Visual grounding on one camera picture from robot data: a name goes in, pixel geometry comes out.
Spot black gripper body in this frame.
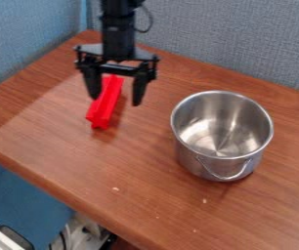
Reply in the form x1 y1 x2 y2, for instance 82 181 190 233
74 23 158 80

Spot metal pot with handle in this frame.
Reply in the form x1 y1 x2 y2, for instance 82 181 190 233
169 90 273 182

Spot red plastic block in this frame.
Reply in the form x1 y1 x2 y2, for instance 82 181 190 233
86 74 124 129

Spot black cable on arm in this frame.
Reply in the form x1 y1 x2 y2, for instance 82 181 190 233
133 3 153 34

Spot white items under table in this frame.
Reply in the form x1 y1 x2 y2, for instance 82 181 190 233
46 213 110 250

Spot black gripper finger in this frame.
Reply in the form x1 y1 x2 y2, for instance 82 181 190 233
133 72 149 106
83 67 101 100

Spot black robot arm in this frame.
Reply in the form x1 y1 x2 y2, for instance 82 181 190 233
74 0 158 106

